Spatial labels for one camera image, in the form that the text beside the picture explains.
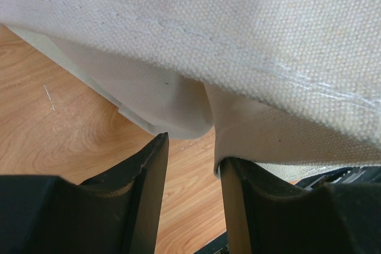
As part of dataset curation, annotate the beige canvas tote bag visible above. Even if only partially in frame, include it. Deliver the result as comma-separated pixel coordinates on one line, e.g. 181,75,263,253
1,0,380,181

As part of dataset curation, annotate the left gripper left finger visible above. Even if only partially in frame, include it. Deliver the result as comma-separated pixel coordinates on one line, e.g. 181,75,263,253
1,133,169,253

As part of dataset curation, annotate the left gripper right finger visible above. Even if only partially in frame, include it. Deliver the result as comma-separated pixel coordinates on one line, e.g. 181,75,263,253
220,158,380,253

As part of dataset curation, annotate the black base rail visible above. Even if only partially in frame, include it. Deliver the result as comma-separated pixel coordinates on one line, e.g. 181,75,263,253
196,167,380,253

